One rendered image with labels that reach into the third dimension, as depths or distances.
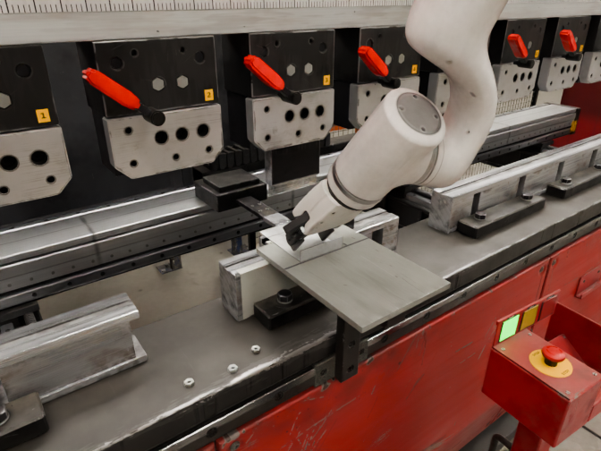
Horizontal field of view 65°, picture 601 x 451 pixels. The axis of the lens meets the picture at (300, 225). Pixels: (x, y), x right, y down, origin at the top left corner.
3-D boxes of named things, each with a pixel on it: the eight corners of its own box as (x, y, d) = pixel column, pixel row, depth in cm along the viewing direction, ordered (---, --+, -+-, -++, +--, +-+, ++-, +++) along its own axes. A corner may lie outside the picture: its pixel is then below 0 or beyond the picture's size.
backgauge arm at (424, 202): (445, 252, 131) (452, 206, 125) (307, 184, 178) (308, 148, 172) (463, 244, 136) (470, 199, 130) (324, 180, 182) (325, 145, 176)
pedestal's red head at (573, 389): (554, 449, 84) (579, 372, 76) (479, 391, 96) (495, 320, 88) (613, 403, 93) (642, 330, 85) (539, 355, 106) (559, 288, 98)
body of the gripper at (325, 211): (368, 154, 70) (335, 192, 79) (314, 167, 65) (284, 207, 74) (393, 196, 68) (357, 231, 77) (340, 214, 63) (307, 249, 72)
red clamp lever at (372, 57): (372, 44, 70) (402, 82, 77) (353, 42, 73) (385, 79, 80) (366, 54, 70) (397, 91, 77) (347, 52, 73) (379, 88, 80)
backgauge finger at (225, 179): (257, 241, 85) (255, 216, 83) (195, 196, 104) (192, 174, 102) (309, 224, 92) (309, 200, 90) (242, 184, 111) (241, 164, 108)
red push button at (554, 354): (553, 377, 84) (558, 361, 83) (533, 363, 87) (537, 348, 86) (566, 368, 86) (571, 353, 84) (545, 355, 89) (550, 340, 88)
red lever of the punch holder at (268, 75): (257, 53, 60) (304, 97, 66) (241, 50, 63) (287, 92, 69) (249, 64, 60) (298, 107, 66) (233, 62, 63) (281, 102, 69)
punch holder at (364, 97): (356, 132, 80) (361, 27, 73) (325, 123, 86) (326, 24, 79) (415, 120, 88) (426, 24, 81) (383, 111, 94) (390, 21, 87)
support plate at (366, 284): (361, 334, 61) (362, 327, 61) (256, 253, 80) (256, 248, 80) (450, 288, 71) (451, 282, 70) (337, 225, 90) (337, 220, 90)
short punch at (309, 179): (272, 198, 79) (270, 142, 75) (266, 194, 81) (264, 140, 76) (318, 184, 84) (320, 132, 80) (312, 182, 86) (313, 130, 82)
